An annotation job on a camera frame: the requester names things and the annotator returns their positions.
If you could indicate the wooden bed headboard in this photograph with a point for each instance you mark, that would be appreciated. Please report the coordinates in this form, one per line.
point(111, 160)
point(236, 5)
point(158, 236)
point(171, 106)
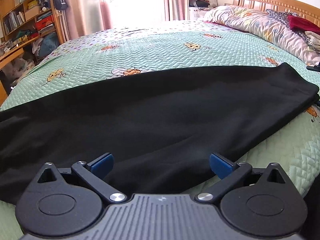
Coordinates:
point(270, 1)

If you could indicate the black white patterned cloth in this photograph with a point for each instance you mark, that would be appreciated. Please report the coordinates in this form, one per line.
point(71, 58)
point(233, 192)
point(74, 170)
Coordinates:
point(277, 15)

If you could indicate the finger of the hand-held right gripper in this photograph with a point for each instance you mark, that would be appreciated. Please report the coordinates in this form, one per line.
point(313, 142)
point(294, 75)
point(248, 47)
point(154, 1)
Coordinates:
point(314, 68)

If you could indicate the black pants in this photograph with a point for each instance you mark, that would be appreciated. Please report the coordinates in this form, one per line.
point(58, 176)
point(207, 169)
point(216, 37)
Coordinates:
point(150, 117)

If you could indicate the floral pillow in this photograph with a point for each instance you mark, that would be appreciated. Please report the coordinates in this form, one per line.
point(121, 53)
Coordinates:
point(250, 22)

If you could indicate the cream cloth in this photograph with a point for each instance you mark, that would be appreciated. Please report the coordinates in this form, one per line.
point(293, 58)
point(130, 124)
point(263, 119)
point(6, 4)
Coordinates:
point(313, 37)

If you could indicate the wooden desk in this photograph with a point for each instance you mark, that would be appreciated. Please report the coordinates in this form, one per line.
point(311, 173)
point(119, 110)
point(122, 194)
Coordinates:
point(10, 55)

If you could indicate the white cardboard box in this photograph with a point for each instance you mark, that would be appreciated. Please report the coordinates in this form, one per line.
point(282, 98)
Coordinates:
point(196, 13)

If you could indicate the dark red cloth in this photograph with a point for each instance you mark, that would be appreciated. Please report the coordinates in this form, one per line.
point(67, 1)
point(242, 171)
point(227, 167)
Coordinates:
point(302, 23)

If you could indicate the wooden bookshelf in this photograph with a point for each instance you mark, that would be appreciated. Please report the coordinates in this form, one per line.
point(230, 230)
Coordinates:
point(7, 2)

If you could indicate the blue bag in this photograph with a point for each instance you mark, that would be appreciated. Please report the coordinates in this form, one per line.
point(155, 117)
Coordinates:
point(48, 45)

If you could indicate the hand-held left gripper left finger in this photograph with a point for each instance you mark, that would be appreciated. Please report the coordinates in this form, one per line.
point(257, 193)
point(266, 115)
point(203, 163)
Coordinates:
point(102, 165)

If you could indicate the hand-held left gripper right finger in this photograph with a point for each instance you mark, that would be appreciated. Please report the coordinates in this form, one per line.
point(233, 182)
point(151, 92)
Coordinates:
point(221, 165)

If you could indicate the green quilted bedspread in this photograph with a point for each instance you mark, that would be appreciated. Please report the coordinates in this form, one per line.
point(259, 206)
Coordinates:
point(162, 45)

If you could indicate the clear plastic bags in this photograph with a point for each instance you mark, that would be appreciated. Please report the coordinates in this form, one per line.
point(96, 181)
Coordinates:
point(20, 67)

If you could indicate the bright window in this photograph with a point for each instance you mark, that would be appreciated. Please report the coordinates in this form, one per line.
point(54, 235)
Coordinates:
point(135, 2)

